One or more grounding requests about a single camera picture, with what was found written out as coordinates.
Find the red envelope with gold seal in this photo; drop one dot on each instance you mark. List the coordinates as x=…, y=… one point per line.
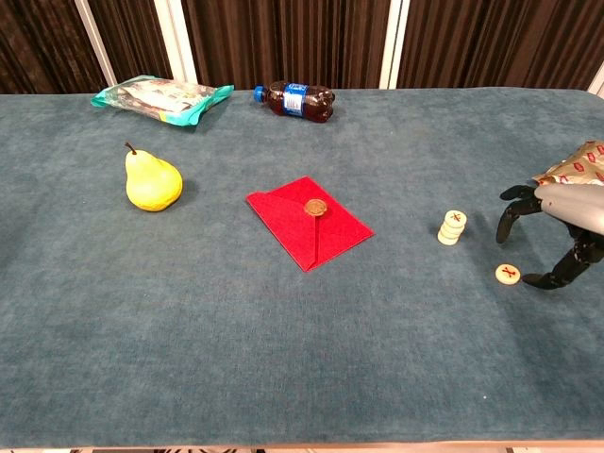
x=292, y=226

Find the small cola bottle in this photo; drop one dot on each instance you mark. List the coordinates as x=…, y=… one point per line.
x=307, y=101

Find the wide white frame post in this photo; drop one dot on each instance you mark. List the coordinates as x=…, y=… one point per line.
x=394, y=42
x=598, y=82
x=174, y=42

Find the round wooden chess piece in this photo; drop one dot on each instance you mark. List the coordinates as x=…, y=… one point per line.
x=447, y=241
x=449, y=234
x=452, y=228
x=456, y=217
x=508, y=274

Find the black pleated curtain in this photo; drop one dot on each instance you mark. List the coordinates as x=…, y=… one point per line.
x=283, y=42

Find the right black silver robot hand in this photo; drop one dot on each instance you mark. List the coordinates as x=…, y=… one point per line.
x=580, y=203

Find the yellow pear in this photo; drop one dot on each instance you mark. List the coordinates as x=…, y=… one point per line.
x=151, y=184

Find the teal table cloth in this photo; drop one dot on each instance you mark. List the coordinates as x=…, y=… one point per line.
x=189, y=330

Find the gold red snack package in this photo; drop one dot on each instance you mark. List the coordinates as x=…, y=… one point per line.
x=580, y=162

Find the thin white frame post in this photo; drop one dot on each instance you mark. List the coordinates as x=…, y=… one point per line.
x=96, y=45

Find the teal snack bag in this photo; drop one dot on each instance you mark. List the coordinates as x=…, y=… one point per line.
x=160, y=99

